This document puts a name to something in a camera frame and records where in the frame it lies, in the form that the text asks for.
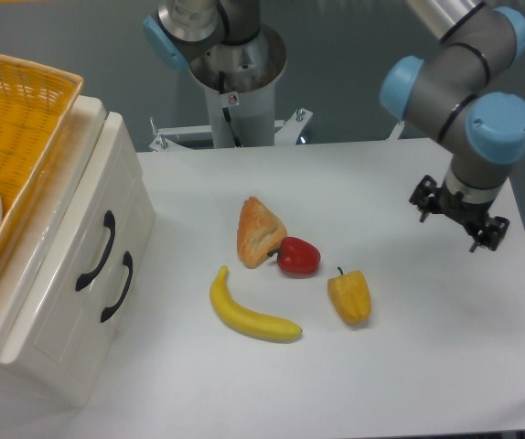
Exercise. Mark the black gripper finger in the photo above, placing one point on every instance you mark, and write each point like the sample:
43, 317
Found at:
425, 198
488, 232

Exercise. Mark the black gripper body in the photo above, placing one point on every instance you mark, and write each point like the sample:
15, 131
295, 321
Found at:
471, 216

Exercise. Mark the black top drawer handle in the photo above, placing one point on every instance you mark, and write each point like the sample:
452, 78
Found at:
99, 257

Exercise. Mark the black drawer handle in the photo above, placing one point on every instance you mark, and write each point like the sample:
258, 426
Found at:
120, 287
99, 257

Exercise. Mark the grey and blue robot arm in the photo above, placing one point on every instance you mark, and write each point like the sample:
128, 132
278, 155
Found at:
445, 98

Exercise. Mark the white drawer cabinet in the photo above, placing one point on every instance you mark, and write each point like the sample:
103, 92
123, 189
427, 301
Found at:
45, 378

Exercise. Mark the yellow toy bell pepper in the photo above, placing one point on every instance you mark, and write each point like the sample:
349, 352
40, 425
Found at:
349, 293

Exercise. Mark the red toy bell pepper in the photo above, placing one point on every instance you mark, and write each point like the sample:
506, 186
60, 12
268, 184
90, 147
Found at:
296, 257

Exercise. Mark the toy croissant pastry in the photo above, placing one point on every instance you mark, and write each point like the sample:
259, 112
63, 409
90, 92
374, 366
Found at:
259, 232

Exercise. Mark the yellow toy banana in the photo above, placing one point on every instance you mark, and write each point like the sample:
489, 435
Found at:
246, 321

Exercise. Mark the yellow woven basket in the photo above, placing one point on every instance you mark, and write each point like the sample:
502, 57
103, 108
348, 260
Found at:
35, 100

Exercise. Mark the white metal base frame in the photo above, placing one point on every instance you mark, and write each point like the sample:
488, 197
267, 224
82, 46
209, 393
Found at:
286, 132

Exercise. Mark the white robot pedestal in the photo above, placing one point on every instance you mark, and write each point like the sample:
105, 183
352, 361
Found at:
239, 84

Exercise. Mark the black lower drawer handle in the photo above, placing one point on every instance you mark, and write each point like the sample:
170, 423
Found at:
120, 287

